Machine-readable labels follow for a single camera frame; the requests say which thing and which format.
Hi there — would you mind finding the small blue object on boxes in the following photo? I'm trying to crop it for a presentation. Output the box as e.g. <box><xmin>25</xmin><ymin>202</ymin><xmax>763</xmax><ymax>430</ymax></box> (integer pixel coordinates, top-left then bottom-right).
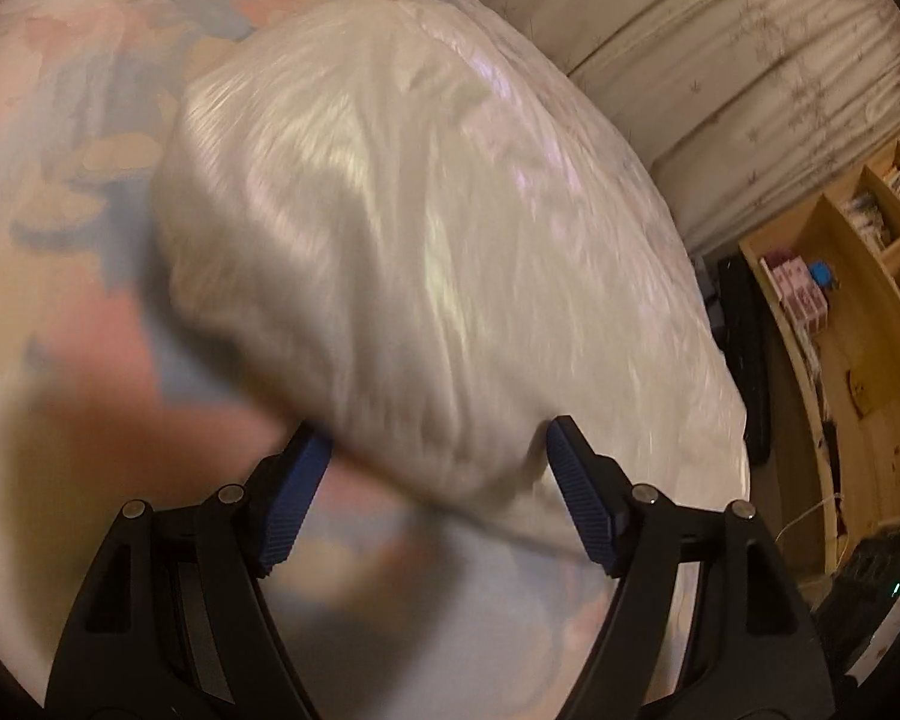
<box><xmin>808</xmin><ymin>260</ymin><xmax>837</xmax><ymax>291</ymax></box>

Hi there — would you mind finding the pastel cat pattern bedspread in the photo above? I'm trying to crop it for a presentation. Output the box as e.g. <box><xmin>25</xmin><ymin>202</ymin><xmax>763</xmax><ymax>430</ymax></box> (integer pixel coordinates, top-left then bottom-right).
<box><xmin>0</xmin><ymin>0</ymin><xmax>753</xmax><ymax>720</ymax></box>

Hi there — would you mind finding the cream patterned curtain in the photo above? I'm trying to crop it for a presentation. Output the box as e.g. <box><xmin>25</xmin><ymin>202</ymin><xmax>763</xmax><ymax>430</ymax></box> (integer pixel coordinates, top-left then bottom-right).
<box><xmin>481</xmin><ymin>0</ymin><xmax>900</xmax><ymax>254</ymax></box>

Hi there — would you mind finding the pink drawer box stack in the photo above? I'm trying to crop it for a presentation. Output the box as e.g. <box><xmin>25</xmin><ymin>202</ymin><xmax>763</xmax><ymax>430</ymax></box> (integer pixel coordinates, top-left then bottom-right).
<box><xmin>759</xmin><ymin>252</ymin><xmax>829</xmax><ymax>335</ymax></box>

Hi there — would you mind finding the white shiny puffer jacket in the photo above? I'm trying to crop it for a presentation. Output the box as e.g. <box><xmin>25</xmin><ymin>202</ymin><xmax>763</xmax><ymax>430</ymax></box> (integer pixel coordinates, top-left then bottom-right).
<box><xmin>151</xmin><ymin>0</ymin><xmax>749</xmax><ymax>550</ymax></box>

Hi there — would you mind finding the wooden shelf desk unit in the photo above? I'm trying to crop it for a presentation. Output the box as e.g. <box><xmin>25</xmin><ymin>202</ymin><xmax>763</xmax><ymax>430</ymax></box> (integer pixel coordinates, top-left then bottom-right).
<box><xmin>740</xmin><ymin>132</ymin><xmax>900</xmax><ymax>580</ymax></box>

